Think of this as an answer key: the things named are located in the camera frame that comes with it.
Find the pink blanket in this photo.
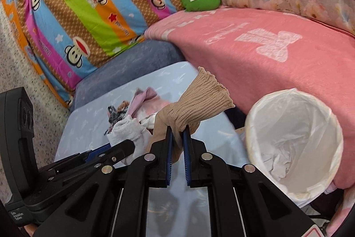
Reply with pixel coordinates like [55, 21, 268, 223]
[144, 8, 355, 190]

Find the pink cloth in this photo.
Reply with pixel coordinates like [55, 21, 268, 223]
[130, 87, 178, 126]

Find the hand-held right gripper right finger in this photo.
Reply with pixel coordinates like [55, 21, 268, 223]
[182, 126, 317, 237]

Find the striped cartoon monkey sheet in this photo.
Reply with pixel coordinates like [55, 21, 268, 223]
[0, 0, 185, 109]

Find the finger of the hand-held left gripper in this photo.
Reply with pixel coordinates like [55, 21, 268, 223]
[55, 139, 136, 169]
[38, 167, 105, 193]

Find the white lined waste basket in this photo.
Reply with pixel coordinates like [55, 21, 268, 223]
[245, 89, 344, 208]

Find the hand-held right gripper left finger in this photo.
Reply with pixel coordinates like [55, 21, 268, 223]
[35, 126, 174, 237]

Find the beige ribbed sock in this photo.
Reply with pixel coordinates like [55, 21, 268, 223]
[151, 67, 236, 165]

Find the dark patterned cloth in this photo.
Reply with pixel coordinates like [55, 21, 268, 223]
[104, 104, 133, 135]

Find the blue grey cushion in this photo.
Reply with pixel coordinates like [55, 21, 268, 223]
[69, 40, 186, 113]

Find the crumpled white cloth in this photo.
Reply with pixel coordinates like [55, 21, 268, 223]
[262, 147, 295, 185]

